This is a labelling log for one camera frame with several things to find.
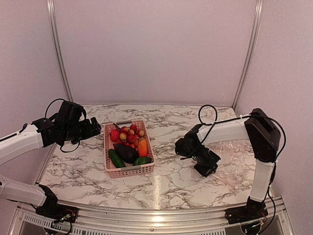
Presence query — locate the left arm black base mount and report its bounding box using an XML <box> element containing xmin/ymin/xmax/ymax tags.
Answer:
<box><xmin>35</xmin><ymin>204</ymin><xmax>78</xmax><ymax>223</ymax></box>

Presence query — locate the pink perforated plastic basket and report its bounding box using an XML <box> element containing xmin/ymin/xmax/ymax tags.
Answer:
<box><xmin>104</xmin><ymin>120</ymin><xmax>156</xmax><ymax>179</ymax></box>

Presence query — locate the orange yellow fruit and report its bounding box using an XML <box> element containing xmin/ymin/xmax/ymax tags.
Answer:
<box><xmin>137</xmin><ymin>139</ymin><xmax>148</xmax><ymax>157</ymax></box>

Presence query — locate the purple eggplant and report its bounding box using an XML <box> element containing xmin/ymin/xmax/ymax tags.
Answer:
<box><xmin>113</xmin><ymin>143</ymin><xmax>139</xmax><ymax>164</ymax></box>

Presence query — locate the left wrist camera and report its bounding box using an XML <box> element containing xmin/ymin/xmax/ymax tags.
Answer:
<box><xmin>58</xmin><ymin>101</ymin><xmax>87</xmax><ymax>122</ymax></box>

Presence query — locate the dark green cucumber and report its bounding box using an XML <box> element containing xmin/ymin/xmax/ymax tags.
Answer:
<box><xmin>109</xmin><ymin>149</ymin><xmax>126</xmax><ymax>168</ymax></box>

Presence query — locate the red lychee bunch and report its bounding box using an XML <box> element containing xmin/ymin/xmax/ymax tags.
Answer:
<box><xmin>114</xmin><ymin>124</ymin><xmax>146</xmax><ymax>149</ymax></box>

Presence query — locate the red bumpy fruit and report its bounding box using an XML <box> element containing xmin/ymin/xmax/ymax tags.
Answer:
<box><xmin>110</xmin><ymin>129</ymin><xmax>120</xmax><ymax>142</ymax></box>

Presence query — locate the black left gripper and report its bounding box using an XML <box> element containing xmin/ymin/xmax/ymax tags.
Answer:
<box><xmin>63</xmin><ymin>117</ymin><xmax>101</xmax><ymax>145</ymax></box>

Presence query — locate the green avocado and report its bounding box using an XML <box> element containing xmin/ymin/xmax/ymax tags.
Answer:
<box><xmin>133</xmin><ymin>156</ymin><xmax>152</xmax><ymax>166</ymax></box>

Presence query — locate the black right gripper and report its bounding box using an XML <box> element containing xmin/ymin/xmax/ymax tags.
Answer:
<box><xmin>190</xmin><ymin>146</ymin><xmax>221</xmax><ymax>177</ymax></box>

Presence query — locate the rear aluminium table rail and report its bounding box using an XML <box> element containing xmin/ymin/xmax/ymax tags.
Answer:
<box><xmin>79</xmin><ymin>102</ymin><xmax>232</xmax><ymax>108</ymax></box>

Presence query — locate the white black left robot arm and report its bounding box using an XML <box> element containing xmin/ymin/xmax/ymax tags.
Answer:
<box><xmin>0</xmin><ymin>117</ymin><xmax>101</xmax><ymax>218</ymax></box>

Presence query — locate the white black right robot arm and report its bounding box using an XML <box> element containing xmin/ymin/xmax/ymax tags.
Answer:
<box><xmin>175</xmin><ymin>108</ymin><xmax>286</xmax><ymax>219</ymax></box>

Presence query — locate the aluminium frame post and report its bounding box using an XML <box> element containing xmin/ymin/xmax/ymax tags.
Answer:
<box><xmin>47</xmin><ymin>0</ymin><xmax>73</xmax><ymax>101</ymax></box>
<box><xmin>231</xmin><ymin>0</ymin><xmax>264</xmax><ymax>111</ymax></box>

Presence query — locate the front aluminium table rail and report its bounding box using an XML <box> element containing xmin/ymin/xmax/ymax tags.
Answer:
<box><xmin>7</xmin><ymin>197</ymin><xmax>294</xmax><ymax>235</ymax></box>

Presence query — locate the left rear aluminium frame post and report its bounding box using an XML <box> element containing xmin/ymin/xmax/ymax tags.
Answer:
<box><xmin>47</xmin><ymin>0</ymin><xmax>73</xmax><ymax>101</ymax></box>

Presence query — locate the left aluminium table rail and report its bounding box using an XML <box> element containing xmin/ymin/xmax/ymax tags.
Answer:
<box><xmin>35</xmin><ymin>144</ymin><xmax>56</xmax><ymax>184</ymax></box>

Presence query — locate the aluminium table rail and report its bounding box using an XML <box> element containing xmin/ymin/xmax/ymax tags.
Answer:
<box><xmin>7</xmin><ymin>197</ymin><xmax>294</xmax><ymax>235</ymax></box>
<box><xmin>35</xmin><ymin>144</ymin><xmax>56</xmax><ymax>184</ymax></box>
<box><xmin>79</xmin><ymin>102</ymin><xmax>232</xmax><ymax>108</ymax></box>

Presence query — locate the right rear aluminium frame post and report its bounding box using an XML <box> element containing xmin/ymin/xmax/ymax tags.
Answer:
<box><xmin>231</xmin><ymin>0</ymin><xmax>264</xmax><ymax>111</ymax></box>

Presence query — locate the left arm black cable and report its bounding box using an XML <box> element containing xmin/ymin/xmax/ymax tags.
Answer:
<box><xmin>45</xmin><ymin>98</ymin><xmax>86</xmax><ymax>154</ymax></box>

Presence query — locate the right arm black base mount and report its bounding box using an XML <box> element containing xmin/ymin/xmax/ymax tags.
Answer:
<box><xmin>224</xmin><ymin>206</ymin><xmax>268</xmax><ymax>224</ymax></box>

